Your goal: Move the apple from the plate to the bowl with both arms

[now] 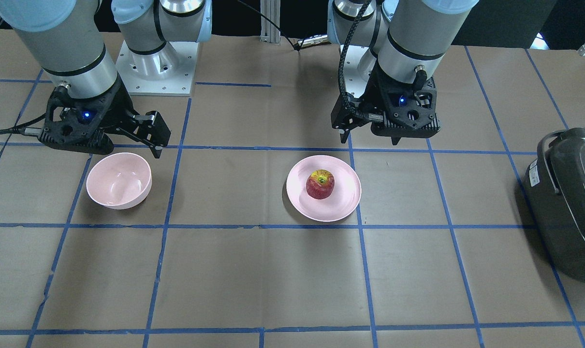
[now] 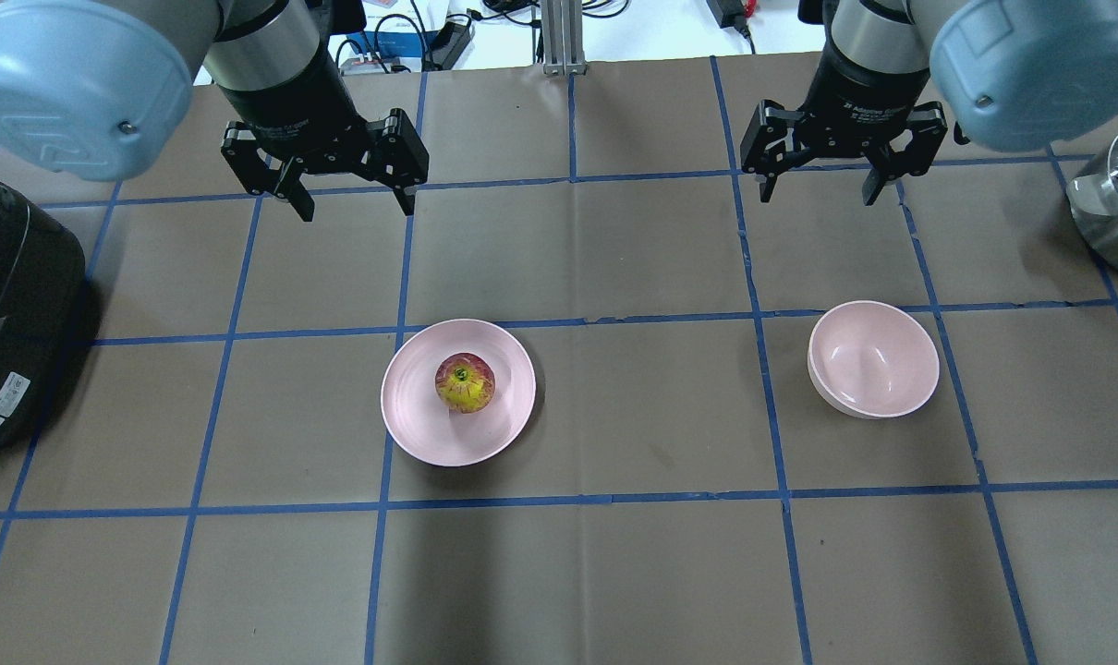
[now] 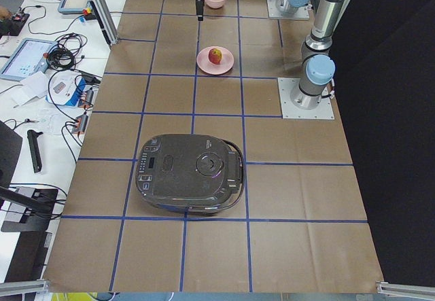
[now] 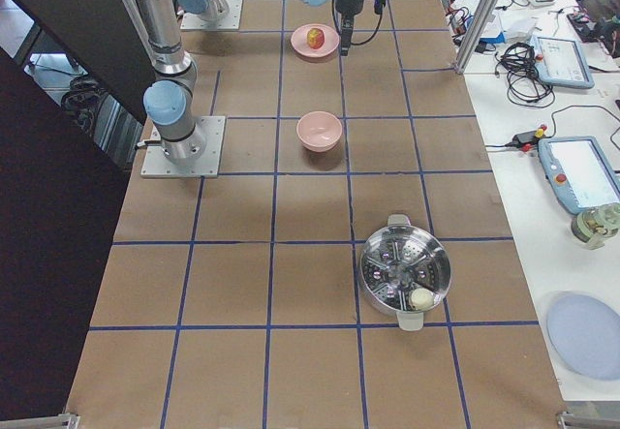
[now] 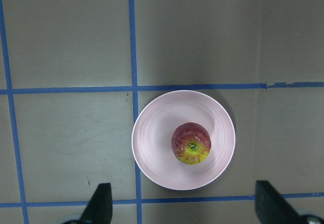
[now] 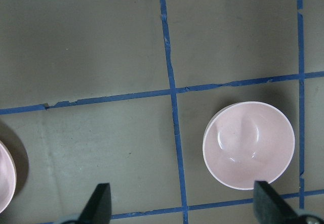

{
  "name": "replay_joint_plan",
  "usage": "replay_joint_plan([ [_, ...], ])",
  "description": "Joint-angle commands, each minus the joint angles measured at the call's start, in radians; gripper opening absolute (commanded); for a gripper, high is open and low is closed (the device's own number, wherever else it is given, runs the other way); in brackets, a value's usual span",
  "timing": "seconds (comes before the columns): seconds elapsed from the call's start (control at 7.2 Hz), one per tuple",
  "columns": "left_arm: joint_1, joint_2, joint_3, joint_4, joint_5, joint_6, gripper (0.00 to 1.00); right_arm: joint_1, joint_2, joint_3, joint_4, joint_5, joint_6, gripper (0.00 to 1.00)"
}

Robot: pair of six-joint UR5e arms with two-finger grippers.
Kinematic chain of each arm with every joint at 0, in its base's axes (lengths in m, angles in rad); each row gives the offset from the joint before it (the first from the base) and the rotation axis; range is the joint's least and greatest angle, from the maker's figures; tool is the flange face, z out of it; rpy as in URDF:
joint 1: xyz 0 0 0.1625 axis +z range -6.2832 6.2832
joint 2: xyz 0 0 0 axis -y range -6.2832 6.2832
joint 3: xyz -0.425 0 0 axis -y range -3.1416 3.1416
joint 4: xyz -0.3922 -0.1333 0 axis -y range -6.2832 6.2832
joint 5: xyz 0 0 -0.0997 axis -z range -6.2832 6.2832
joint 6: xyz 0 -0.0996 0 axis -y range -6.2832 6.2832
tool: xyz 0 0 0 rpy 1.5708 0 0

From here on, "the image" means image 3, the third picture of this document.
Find black bar tool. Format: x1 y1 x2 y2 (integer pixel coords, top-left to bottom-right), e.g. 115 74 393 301
27 130 43 173

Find aluminium rail bottom right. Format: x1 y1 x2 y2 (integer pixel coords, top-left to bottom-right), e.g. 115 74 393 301
376 281 434 299

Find blue white box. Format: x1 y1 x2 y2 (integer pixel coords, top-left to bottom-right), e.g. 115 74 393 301
46 71 86 106

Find dark grey rice cooker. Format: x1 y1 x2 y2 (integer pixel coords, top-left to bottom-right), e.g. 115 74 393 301
135 134 245 214

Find aluminium rail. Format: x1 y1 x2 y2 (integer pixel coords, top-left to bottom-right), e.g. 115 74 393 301
376 281 434 299
0 279 50 297

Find red yellow apple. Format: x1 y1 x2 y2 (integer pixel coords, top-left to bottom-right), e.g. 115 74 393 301
208 48 222 65

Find aluminium frame post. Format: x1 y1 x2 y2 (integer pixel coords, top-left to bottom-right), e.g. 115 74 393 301
88 0 119 47

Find far teach pendant tablet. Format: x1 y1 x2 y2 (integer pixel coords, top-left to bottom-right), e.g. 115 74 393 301
58 0 90 14

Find grey adapter box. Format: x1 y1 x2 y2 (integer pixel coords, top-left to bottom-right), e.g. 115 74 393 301
77 89 94 109
71 113 88 135

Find near teach pendant tablet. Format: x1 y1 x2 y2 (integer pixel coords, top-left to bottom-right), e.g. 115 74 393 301
1 38 56 82

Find black cable bundle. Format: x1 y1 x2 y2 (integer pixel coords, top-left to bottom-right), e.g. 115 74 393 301
46 33 86 71

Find aluminium rail bottom left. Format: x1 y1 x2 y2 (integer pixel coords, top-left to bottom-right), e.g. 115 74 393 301
0 279 50 297

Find teach pendant tablet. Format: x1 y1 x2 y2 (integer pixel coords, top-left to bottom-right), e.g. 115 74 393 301
58 0 90 14
1 38 56 82

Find black electronics box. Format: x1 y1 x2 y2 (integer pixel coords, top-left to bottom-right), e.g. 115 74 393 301
0 13 30 37

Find grey adapter box near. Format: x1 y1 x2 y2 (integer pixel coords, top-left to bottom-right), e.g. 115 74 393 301
71 113 88 135

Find white paper sheets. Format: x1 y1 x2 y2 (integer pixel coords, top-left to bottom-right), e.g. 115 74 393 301
12 71 48 107

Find pink plate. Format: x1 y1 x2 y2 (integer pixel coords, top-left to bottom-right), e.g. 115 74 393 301
196 46 234 75

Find grey adapter box far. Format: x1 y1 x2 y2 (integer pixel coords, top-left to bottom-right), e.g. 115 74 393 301
77 89 94 109

